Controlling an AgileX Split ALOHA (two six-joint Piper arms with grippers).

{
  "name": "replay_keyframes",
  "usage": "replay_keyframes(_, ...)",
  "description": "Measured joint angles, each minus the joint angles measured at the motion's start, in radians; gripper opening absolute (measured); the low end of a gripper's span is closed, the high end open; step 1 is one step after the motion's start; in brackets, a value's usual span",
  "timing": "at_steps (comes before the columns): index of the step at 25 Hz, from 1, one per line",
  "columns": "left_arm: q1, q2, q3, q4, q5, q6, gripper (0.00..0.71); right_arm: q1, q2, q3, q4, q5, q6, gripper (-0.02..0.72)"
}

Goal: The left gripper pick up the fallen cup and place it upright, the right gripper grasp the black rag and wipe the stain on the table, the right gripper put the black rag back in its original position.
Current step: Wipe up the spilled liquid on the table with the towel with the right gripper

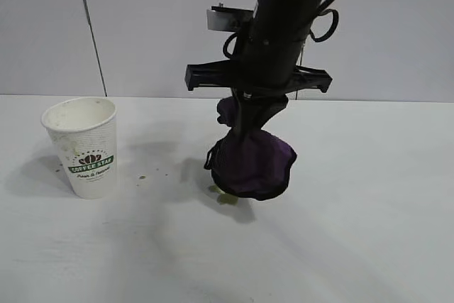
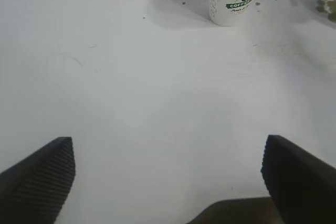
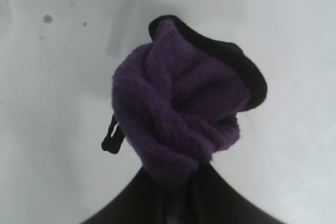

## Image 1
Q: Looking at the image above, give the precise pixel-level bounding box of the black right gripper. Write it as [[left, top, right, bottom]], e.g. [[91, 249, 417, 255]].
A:
[[184, 29, 333, 141]]

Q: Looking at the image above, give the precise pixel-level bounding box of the white paper coffee cup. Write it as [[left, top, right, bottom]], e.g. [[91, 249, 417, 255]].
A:
[[40, 97, 118, 200]]

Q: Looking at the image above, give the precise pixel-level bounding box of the black right camera cable loop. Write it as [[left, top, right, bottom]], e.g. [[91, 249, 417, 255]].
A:
[[222, 31, 250, 60]]

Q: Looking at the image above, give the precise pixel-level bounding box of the brown coffee spill puddle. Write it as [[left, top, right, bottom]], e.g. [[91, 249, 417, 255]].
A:
[[207, 184, 240, 206]]

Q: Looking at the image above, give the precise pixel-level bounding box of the purple cloth with black hem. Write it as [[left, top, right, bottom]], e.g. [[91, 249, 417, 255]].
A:
[[204, 97, 299, 202]]

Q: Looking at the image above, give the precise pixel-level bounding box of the dark right arm cable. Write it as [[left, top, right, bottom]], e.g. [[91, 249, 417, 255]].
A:
[[307, 0, 367, 44]]

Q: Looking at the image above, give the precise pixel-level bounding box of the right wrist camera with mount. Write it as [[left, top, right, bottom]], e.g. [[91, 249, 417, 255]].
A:
[[205, 2, 255, 31]]

